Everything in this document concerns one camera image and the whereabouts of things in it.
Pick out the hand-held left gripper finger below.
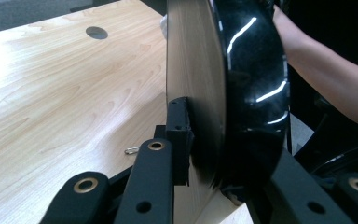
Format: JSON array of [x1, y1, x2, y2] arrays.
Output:
[[165, 96, 196, 187]]

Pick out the square panda picture board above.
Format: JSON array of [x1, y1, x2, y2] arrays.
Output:
[[165, 0, 292, 224]]

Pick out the small metal clip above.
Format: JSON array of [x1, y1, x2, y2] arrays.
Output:
[[123, 146, 141, 156]]

